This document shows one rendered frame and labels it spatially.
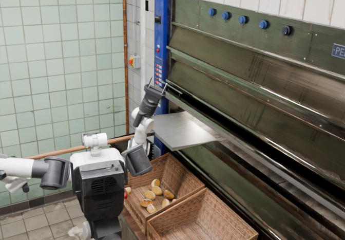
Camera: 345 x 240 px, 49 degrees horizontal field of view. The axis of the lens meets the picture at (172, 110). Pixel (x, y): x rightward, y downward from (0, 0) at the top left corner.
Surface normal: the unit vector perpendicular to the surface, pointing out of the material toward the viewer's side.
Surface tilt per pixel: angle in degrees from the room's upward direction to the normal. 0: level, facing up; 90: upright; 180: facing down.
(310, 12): 90
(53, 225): 0
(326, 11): 90
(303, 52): 91
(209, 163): 70
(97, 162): 1
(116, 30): 90
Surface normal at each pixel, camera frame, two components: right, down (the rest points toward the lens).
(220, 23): -0.88, 0.16
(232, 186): -0.82, -0.16
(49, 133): 0.47, 0.34
